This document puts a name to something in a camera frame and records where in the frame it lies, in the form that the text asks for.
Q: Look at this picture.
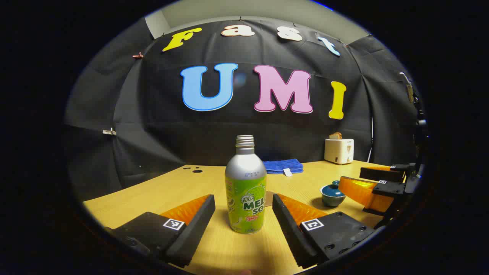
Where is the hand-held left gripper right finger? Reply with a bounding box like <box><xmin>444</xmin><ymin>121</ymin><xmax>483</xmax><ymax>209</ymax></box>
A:
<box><xmin>272</xmin><ymin>193</ymin><xmax>377</xmax><ymax>270</ymax></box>

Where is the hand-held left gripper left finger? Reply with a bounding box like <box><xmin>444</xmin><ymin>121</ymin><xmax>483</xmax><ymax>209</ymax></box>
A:
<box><xmin>103</xmin><ymin>194</ymin><xmax>216</xmax><ymax>268</ymax></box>

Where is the silver green water bottle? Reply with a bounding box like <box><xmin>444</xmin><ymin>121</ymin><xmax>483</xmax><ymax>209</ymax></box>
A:
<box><xmin>225</xmin><ymin>135</ymin><xmax>268</xmax><ymax>235</ymax></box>

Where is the white toaster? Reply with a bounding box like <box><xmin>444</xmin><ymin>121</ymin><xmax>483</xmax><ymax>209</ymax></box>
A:
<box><xmin>324</xmin><ymin>138</ymin><xmax>355</xmax><ymax>165</ymax></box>

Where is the folded blue towel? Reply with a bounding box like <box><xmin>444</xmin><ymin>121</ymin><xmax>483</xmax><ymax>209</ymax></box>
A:
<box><xmin>262</xmin><ymin>159</ymin><xmax>304</xmax><ymax>175</ymax></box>

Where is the black backdrop cloth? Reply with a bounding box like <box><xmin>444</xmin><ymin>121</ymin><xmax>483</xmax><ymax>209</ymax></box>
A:
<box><xmin>63</xmin><ymin>15</ymin><xmax>424</xmax><ymax>201</ymax></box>

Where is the white cable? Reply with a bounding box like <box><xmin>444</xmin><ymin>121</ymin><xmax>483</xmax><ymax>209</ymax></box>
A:
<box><xmin>368</xmin><ymin>116</ymin><xmax>374</xmax><ymax>163</ymax></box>

